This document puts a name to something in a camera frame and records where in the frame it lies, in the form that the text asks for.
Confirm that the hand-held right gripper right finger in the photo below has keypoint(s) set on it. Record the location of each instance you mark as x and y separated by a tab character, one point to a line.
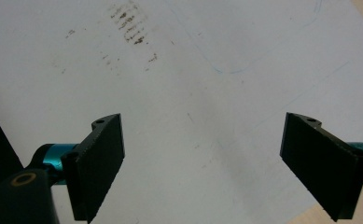
322	165

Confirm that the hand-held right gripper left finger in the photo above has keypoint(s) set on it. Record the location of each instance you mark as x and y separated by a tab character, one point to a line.
98	165

